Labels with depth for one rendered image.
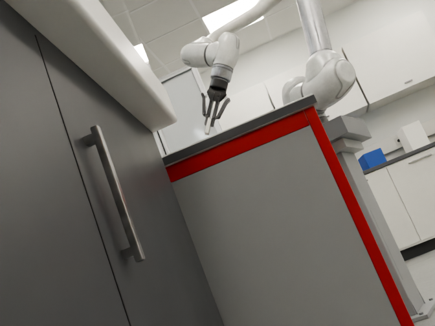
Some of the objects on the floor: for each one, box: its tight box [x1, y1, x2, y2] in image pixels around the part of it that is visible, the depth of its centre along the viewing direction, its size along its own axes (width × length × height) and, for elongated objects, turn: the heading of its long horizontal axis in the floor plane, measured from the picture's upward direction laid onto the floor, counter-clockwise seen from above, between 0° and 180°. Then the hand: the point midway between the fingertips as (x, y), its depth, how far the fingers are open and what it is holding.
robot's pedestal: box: [331, 138, 435, 323], centre depth 217 cm, size 30×30×76 cm
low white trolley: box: [161, 94, 414, 326], centre depth 157 cm, size 58×62×76 cm
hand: (208, 126), depth 211 cm, fingers closed
